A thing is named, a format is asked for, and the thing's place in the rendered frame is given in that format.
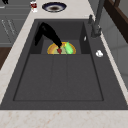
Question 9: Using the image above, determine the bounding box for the dark grey tap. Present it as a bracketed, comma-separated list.
[87, 0, 107, 38]

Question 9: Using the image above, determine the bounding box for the red and white jar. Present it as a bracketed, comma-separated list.
[30, 0, 38, 13]

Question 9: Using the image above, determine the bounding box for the small white round thing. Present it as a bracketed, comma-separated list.
[95, 50, 104, 58]

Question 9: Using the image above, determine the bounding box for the green vegetable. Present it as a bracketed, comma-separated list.
[64, 42, 75, 55]

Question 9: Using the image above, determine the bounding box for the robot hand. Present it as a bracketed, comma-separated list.
[34, 21, 64, 54]

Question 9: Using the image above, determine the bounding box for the dark grey sink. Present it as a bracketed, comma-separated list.
[0, 18, 128, 111]

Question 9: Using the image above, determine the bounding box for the small red round thing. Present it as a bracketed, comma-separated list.
[56, 48, 63, 55]

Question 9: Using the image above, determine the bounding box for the dark blue rimmed plate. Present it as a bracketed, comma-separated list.
[41, 1, 67, 13]

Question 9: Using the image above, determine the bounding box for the yellow plate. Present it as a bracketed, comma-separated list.
[46, 41, 77, 56]

